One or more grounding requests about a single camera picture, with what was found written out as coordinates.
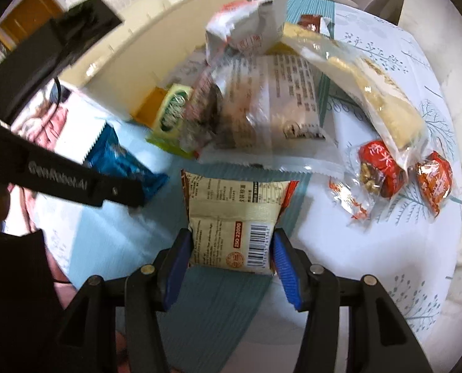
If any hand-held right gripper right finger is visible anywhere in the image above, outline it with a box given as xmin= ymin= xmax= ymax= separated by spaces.
xmin=273 ymin=227 xmax=435 ymax=373

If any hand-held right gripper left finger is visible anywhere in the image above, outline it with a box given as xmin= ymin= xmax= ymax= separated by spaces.
xmin=54 ymin=227 xmax=194 ymax=373

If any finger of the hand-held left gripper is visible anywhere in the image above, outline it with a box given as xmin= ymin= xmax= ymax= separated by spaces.
xmin=95 ymin=174 xmax=146 ymax=207

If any beige barcode snack packet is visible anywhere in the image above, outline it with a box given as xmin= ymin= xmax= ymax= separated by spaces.
xmin=181 ymin=169 xmax=300 ymax=277

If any white plastic bin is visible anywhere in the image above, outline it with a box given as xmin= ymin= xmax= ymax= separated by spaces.
xmin=58 ymin=0 xmax=248 ymax=122

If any white red snack packet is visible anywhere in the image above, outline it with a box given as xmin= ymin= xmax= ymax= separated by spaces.
xmin=205 ymin=0 xmax=290 ymax=65

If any long clear cracker pack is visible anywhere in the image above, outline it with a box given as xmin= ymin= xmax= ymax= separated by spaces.
xmin=281 ymin=22 xmax=430 ymax=154

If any blue snack packet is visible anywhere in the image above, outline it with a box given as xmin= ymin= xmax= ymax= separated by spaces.
xmin=84 ymin=123 xmax=170 ymax=207

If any pink cloth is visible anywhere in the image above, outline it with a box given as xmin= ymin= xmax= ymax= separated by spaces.
xmin=7 ymin=103 xmax=73 ymax=292

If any brown wooden door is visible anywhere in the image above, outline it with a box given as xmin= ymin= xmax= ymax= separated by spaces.
xmin=0 ymin=0 xmax=67 ymax=46

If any white teal printed tablecloth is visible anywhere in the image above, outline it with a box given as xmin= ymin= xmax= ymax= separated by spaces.
xmin=33 ymin=0 xmax=462 ymax=373

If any green yellow snack packet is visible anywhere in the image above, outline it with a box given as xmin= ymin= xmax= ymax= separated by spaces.
xmin=145 ymin=83 xmax=196 ymax=158

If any clear red white wrapper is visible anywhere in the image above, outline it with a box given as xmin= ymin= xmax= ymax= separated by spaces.
xmin=329 ymin=177 xmax=372 ymax=221

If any red wrapped walnut candy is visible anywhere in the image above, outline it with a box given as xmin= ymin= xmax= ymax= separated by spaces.
xmin=357 ymin=140 xmax=409 ymax=200

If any clear text-printed cake pack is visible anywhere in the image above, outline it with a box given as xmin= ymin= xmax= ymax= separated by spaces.
xmin=194 ymin=54 xmax=345 ymax=181

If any orange red wrapped candy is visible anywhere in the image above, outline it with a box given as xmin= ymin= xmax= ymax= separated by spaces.
xmin=414 ymin=151 xmax=455 ymax=219

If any small brown snack packet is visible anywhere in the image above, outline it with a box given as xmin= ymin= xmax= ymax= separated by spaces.
xmin=299 ymin=14 xmax=333 ymax=35

